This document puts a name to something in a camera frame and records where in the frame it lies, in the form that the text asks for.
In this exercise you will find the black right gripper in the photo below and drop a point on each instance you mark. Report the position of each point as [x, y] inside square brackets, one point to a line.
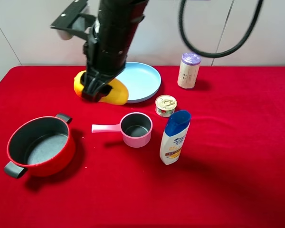
[98, 81]

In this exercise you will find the yellow mango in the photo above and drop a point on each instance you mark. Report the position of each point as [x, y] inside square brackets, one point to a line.
[118, 95]

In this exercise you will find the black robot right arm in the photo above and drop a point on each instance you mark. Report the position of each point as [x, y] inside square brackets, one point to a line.
[108, 43]

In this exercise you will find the orange fruit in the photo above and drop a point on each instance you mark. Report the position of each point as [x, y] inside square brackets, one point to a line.
[78, 87]

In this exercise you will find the light blue plate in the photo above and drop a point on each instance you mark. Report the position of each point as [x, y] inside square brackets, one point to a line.
[142, 81]

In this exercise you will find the small tin can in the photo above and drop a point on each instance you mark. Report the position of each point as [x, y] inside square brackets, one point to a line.
[165, 105]

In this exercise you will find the white blue shampoo bottle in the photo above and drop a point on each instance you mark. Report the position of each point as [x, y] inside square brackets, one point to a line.
[174, 136]

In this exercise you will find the purple-topped paper roll cylinder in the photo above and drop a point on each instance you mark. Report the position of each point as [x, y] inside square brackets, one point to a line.
[189, 67]

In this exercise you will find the red velvet tablecloth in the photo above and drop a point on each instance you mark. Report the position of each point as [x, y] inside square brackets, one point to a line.
[230, 173]

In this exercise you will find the pink saucepan with handle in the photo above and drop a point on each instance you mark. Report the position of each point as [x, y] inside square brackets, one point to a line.
[136, 129]

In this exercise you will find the red pot with black handles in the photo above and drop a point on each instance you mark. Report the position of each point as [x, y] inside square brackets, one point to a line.
[42, 146]

